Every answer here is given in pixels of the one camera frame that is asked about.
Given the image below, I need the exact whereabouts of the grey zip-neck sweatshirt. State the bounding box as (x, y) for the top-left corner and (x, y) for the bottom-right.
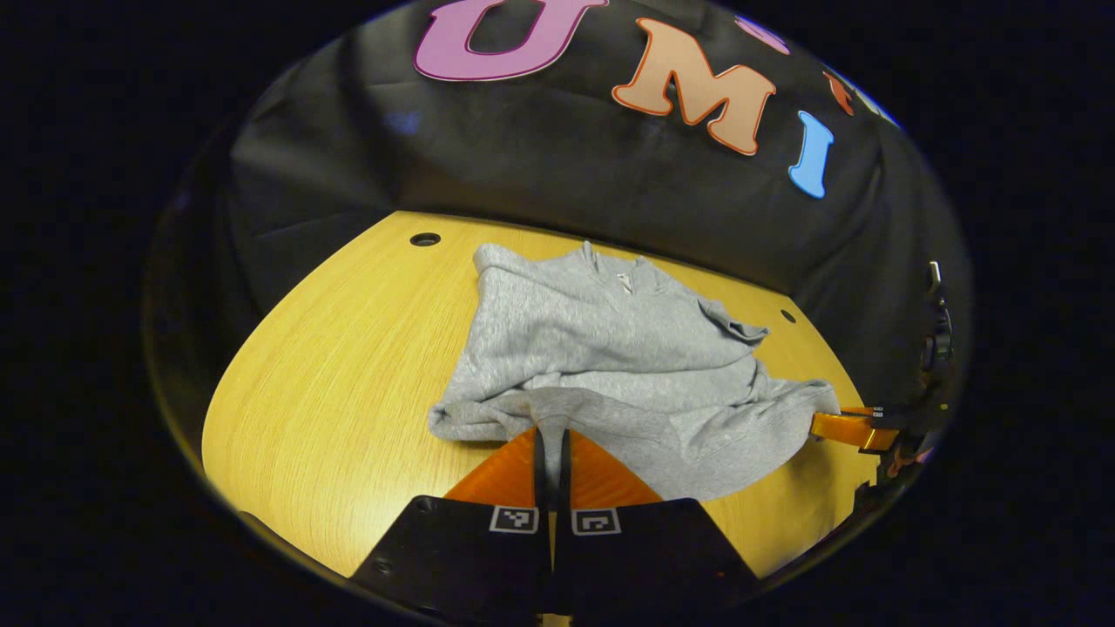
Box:
(429, 241), (841, 502)

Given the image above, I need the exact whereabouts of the black backdrop cloth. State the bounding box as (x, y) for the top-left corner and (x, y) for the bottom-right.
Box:
(144, 0), (972, 410)

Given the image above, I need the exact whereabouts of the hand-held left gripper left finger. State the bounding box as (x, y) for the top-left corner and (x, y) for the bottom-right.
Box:
(348, 427), (554, 624)

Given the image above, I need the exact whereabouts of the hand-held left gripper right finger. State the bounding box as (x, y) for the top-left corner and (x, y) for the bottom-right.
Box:
(555, 428), (761, 623)

